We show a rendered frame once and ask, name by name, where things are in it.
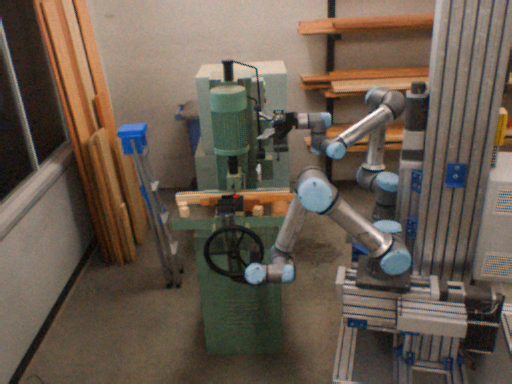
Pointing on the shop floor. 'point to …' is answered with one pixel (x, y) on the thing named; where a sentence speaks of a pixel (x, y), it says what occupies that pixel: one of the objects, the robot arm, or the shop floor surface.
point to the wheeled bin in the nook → (191, 128)
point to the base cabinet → (238, 310)
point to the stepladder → (132, 136)
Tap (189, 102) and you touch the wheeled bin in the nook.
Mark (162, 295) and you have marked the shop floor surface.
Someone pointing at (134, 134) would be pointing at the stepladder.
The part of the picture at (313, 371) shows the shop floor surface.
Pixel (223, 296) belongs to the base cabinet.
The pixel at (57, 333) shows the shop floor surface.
